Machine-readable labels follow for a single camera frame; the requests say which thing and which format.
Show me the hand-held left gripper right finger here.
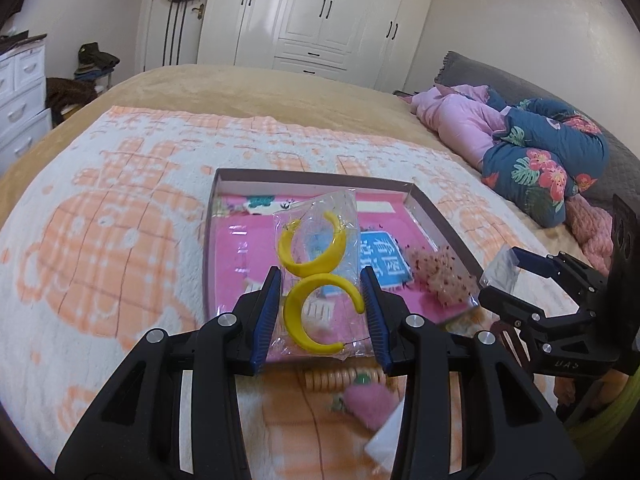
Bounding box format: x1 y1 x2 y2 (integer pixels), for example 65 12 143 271
360 266 586 480

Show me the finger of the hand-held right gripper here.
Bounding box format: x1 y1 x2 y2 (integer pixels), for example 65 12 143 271
479 285 598 366
507 246 608 306

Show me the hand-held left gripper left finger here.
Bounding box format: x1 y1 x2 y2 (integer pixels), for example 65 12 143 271
55 266 283 480

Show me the small clear packet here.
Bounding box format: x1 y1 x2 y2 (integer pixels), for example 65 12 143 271
479 247 522 292

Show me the shallow pink-lined box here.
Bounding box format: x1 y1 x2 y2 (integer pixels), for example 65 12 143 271
202 167 486 361

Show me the clear bag of yellow earrings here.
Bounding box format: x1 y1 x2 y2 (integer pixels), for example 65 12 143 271
272 190 381 361

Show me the beige beaded bracelet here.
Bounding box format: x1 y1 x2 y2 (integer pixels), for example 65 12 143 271
304 366 385 394

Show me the pink fluffy hair clip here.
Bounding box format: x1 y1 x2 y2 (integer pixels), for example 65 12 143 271
329 381 402 432

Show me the blue printed card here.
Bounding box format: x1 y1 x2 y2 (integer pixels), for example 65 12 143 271
357 232 415 291

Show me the pink knit blanket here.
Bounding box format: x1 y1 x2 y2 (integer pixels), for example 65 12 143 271
566 194 617 272

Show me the pink mesh scrunchie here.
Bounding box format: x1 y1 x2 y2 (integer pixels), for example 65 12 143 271
406 244 479 309

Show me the blue floral quilt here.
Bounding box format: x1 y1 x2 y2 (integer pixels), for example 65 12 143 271
481 89 612 229

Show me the white paper packet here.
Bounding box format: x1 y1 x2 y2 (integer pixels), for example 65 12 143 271
364 400 412 467

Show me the pink jacket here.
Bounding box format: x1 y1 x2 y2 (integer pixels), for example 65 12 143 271
406 85 517 172

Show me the orange and white printed blanket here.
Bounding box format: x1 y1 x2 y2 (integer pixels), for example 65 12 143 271
0 105 576 467

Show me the grey cushion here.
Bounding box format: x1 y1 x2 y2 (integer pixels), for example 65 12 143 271
434 51 640 202

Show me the beige bedspread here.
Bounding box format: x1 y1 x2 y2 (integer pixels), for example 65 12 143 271
0 64 521 221

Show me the dark brown garment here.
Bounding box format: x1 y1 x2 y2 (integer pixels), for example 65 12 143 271
46 77 99 124

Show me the white wardrobe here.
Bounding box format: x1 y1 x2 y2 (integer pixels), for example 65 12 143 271
197 0 442 92

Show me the white door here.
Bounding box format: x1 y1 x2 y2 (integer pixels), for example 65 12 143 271
136 0 217 75

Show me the pile of dark clothes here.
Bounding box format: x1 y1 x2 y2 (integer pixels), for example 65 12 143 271
75 42 122 82

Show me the white drawer unit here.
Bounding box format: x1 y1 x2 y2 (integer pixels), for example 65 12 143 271
0 35 54 172

